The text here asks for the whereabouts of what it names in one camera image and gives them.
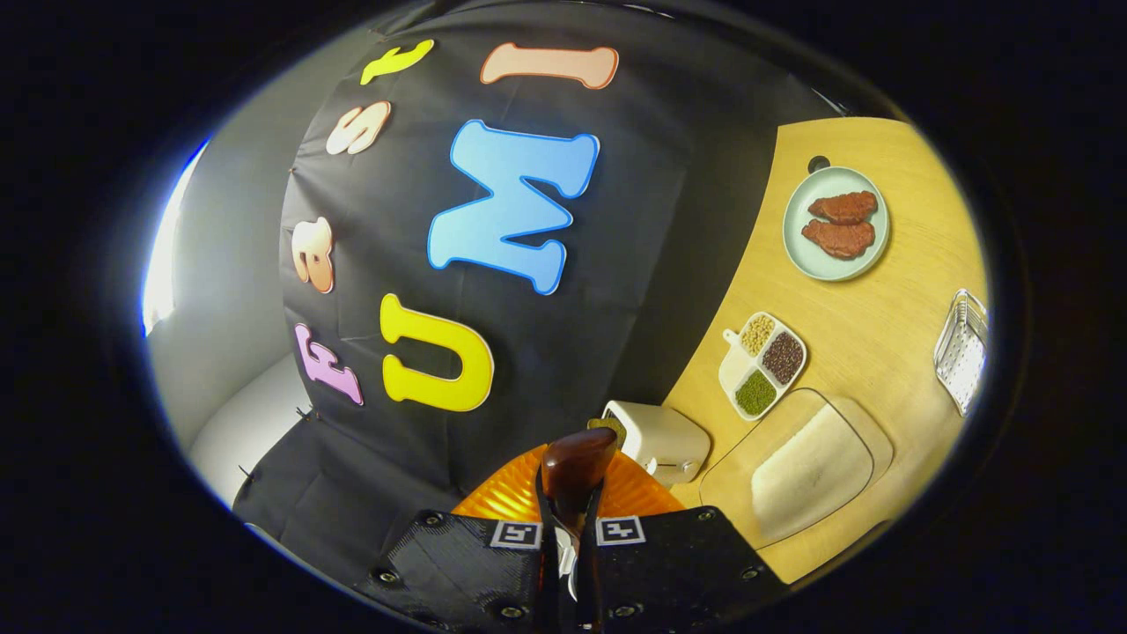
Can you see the brown meat piece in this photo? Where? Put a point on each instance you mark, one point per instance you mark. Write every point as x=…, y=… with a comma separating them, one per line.
x=838, y=239
x=843, y=207

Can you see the pale green plate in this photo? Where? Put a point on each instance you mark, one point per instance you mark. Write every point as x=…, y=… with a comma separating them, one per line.
x=836, y=264

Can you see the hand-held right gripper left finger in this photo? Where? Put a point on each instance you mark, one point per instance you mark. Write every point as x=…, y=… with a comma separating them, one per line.
x=467, y=563

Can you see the white divided bean dish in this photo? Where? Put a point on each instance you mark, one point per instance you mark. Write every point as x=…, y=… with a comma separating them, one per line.
x=762, y=365

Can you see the white toaster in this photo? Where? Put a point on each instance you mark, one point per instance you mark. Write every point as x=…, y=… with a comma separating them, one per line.
x=665, y=440

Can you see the brown wooden spoon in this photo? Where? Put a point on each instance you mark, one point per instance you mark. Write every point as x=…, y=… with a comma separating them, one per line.
x=577, y=471

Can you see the black backdrop cloth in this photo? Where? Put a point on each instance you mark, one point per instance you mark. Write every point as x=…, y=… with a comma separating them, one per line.
x=616, y=264

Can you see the brown bread slice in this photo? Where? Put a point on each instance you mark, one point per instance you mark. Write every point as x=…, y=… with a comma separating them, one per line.
x=609, y=428

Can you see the clear tray of white rice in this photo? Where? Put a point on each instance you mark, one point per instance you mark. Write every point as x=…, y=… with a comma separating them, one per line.
x=810, y=471

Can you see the black table grommet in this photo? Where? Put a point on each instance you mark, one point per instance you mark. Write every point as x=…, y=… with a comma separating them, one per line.
x=819, y=164

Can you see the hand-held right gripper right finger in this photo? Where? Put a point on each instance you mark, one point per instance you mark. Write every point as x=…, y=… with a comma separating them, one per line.
x=678, y=563

